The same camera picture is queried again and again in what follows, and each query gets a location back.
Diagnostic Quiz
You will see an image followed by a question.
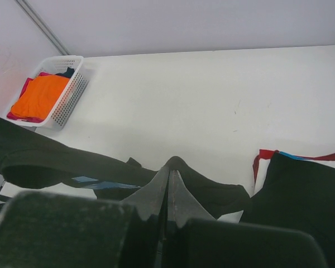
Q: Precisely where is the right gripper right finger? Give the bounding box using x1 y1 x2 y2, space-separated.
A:
163 170 328 267

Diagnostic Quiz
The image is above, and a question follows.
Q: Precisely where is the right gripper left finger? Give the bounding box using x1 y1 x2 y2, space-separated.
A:
0 167 169 267

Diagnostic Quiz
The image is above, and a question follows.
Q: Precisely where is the black t shirt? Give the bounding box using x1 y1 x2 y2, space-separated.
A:
0 118 252 218
241 153 335 267

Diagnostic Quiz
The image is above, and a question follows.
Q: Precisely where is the white plastic laundry basket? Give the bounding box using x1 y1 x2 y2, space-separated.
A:
4 55 89 130

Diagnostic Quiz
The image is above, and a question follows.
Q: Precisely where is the orange t shirt in basket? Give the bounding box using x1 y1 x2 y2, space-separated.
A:
10 75 70 121

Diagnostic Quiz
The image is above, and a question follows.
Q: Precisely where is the navy t shirt in basket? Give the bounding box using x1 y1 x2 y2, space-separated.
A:
55 67 75 79

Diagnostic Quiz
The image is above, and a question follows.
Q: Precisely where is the left aluminium corner post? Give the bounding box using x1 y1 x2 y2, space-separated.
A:
15 0 71 56

